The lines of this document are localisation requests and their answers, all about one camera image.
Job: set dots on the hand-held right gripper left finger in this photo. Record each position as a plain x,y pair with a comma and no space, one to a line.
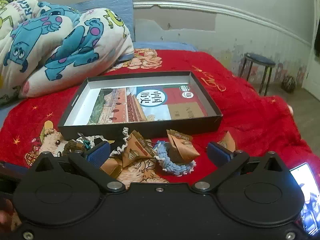
96,155

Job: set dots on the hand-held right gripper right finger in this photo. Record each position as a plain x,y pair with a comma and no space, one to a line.
218,153

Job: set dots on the brown snack packet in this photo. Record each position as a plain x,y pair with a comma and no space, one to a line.
181,146
111,167
228,141
136,150

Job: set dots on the cream knitted scrunchie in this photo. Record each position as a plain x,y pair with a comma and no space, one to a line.
96,138

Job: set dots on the black and white scrunchie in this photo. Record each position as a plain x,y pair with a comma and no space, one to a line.
117,148

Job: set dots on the brown knitted scrunchie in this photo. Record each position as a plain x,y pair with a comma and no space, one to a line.
71,146

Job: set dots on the light blue fluffy scrunchie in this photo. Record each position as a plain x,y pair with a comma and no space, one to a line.
172,171

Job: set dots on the black shallow cardboard box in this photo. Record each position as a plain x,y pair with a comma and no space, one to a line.
150,127

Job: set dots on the history textbook with palace cover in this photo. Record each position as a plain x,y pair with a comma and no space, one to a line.
120,105

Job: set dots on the red printed blanket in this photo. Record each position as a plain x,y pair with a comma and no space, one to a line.
250,105

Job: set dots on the smartphone with lit screen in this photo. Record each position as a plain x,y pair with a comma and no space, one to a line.
306,180

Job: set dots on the striped dark ball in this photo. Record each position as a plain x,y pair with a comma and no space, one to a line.
288,85

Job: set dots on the round blue-seat metal stool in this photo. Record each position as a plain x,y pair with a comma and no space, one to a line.
260,60

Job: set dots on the monster print white blanket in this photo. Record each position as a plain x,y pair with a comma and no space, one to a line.
62,42

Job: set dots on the white door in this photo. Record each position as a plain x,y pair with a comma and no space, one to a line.
312,67

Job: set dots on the blue pillow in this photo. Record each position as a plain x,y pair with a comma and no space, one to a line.
122,10

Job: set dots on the white curved bed headboard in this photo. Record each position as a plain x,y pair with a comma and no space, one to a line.
200,3

